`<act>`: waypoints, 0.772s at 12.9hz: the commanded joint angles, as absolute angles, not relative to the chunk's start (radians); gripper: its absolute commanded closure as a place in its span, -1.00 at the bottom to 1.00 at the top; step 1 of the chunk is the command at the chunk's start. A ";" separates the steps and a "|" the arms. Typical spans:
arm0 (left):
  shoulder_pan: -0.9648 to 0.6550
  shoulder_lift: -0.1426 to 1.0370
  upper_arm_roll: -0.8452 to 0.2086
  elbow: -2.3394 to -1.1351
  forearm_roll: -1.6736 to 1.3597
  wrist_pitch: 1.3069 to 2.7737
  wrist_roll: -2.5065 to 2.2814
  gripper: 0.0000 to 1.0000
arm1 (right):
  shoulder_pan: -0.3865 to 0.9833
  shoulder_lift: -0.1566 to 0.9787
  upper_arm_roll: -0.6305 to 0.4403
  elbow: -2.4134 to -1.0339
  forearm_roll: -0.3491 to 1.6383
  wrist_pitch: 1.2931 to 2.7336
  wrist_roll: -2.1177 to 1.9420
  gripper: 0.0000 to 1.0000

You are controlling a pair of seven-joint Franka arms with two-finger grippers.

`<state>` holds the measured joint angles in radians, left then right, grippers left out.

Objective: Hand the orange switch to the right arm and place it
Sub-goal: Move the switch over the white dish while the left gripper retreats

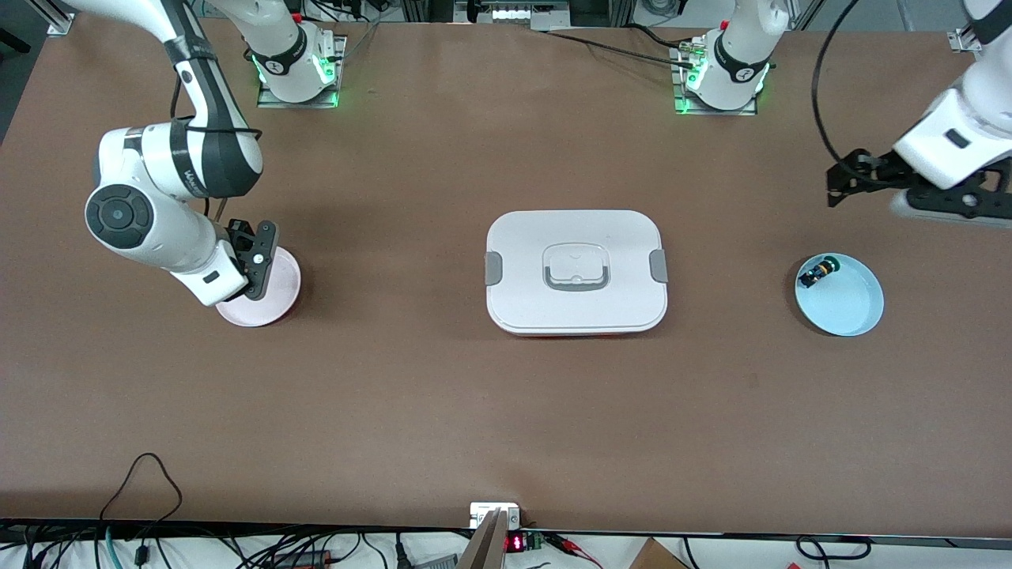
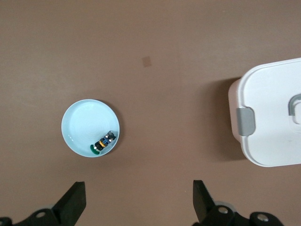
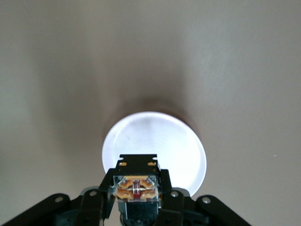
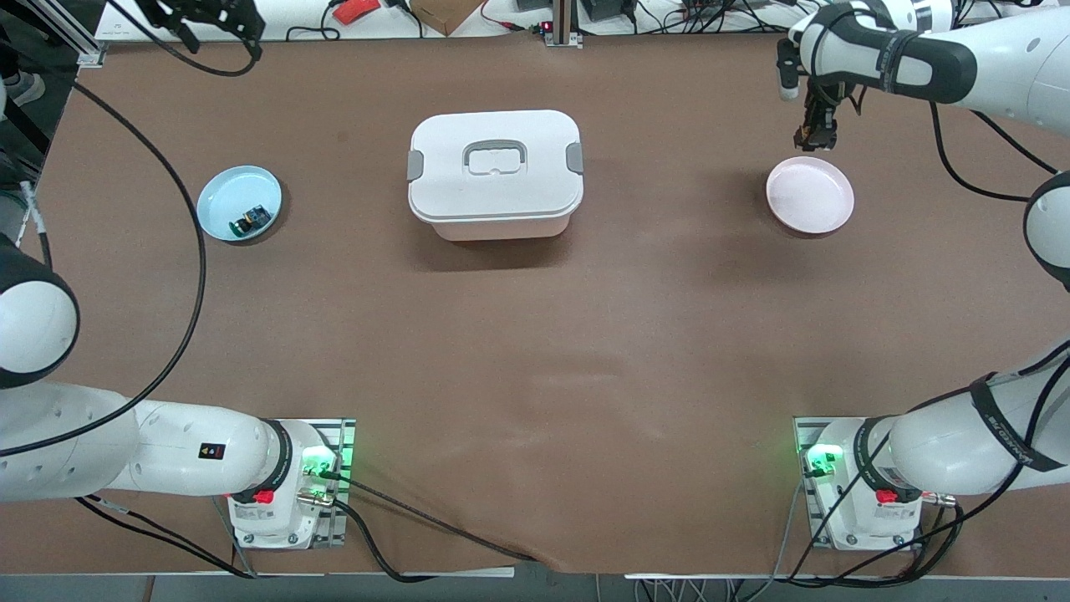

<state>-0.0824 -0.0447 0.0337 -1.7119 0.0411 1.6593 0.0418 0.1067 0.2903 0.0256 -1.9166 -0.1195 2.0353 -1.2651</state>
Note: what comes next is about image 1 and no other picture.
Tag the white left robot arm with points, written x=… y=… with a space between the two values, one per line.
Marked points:
x=731 y=71

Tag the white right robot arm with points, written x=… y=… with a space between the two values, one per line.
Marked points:
x=158 y=166

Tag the pink round plate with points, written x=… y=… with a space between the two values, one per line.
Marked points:
x=281 y=288

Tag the light blue round plate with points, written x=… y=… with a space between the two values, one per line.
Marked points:
x=850 y=304

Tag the white lidded storage box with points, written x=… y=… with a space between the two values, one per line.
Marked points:
x=577 y=312

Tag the black power plug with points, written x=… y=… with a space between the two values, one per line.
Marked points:
x=402 y=551

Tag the small white box device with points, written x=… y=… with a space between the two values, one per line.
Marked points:
x=484 y=512

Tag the grey metal bar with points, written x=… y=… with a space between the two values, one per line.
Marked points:
x=484 y=545

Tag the brown cardboard piece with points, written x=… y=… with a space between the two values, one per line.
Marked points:
x=656 y=557

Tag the red LED display module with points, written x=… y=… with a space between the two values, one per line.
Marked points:
x=515 y=544

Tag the red clip lead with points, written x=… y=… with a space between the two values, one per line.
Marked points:
x=573 y=545

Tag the green push button switch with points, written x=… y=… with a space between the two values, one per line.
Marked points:
x=814 y=274

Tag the aluminium profile rail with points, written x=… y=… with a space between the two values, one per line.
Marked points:
x=51 y=22
x=961 y=39

